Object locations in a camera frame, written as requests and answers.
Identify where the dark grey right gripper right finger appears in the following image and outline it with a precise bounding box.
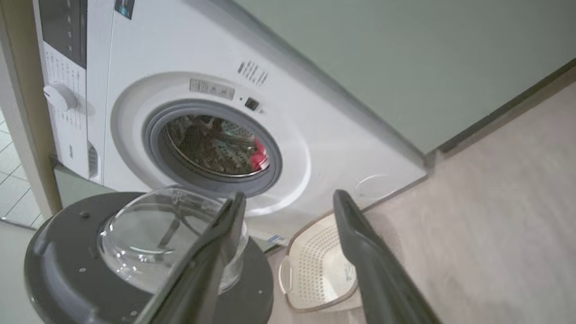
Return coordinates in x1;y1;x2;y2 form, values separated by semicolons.
332;189;442;324

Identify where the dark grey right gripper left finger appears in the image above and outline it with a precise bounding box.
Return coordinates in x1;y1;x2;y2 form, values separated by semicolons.
135;192;247;324

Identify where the red garment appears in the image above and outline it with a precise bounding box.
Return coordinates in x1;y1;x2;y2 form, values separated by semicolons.
249;139;270;171

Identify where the round glass washing machine door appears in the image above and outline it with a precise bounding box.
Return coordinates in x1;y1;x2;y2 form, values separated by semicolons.
23;184;275;324

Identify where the beige perforated laundry basket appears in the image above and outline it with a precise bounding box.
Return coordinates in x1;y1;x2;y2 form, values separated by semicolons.
278;211;366;313

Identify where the steel washing drum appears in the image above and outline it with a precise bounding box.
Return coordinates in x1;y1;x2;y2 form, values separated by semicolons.
164;115;270;177

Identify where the grey rubber door gasket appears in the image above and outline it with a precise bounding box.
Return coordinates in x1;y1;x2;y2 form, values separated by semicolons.
142;99;283;198

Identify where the white front-load washing machine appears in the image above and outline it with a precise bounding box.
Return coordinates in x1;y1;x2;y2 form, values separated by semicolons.
32;0;428;246

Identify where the round filter cover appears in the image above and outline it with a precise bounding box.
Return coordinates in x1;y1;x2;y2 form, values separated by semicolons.
353;173;396;201

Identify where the pale green side panel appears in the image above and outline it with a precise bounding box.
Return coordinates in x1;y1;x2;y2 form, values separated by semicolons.
53;164;118;210

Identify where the pale green cabinet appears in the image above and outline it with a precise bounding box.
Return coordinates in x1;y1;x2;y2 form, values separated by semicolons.
234;0;576;156

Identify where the white round control knob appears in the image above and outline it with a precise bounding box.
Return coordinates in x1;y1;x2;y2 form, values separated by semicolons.
43;83;78;112

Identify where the dark blue sticker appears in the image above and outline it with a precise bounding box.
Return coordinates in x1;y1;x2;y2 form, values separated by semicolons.
114;0;135;20

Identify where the dark control display panel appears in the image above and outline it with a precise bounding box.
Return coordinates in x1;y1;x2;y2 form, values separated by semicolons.
38;0;88;69

